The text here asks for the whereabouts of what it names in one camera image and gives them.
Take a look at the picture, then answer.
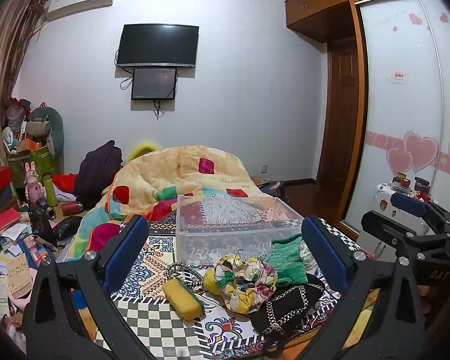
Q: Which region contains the black white braided cord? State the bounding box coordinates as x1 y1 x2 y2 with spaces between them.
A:
165 262 205 290

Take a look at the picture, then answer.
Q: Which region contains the white sliding door with hearts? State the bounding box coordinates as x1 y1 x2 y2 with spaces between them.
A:
345 0 450 230

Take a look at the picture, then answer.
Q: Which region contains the colourful patchwork fleece blanket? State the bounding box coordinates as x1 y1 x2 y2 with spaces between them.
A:
66 145 285 260

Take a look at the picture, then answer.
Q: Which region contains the yellow sponge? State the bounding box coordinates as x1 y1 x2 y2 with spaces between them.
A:
162 278 205 321

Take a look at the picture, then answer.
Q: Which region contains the grey green chair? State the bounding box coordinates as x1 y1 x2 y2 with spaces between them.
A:
26 106 64 158

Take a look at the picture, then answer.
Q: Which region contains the large wall television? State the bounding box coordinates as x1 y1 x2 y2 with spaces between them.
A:
117 24 199 68

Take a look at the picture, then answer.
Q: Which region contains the patterned bed sheet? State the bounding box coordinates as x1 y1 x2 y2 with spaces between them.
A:
104 198 341 359

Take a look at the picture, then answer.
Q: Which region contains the black hat with silver chain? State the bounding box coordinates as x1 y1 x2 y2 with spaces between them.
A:
250 275 325 341

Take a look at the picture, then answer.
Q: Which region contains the small wall monitor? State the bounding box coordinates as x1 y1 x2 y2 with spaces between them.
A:
131 67 177 100

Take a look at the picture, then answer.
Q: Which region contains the green knitted cloth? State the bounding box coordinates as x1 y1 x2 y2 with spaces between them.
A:
265 233 308 288

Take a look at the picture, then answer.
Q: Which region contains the red tin can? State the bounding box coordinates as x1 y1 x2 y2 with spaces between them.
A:
61 202 83 216

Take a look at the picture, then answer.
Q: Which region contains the green gift bag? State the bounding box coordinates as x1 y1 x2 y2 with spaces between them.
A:
7 147 58 188

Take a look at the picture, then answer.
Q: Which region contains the striped brown curtain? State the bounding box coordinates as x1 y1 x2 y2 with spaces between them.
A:
0 0 47 166

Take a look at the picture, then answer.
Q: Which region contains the red book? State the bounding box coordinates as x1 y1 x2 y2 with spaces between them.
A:
0 208 21 232

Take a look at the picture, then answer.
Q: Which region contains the white suitcase with stickers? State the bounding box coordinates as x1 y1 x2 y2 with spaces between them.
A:
358 183 433 262

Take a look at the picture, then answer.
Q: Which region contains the floral fabric scrunchie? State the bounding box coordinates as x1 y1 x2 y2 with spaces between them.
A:
214 254 278 314

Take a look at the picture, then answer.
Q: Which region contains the clear plastic storage box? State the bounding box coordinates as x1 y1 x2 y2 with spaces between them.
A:
175 195 303 266

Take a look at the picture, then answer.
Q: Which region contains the dark purple clothing pile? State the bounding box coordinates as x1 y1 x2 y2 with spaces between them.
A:
74 140 122 211

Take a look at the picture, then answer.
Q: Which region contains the pink rabbit plush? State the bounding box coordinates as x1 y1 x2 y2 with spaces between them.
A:
25 162 46 205

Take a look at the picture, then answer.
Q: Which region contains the green bottle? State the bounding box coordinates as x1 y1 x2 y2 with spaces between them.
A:
43 175 57 207

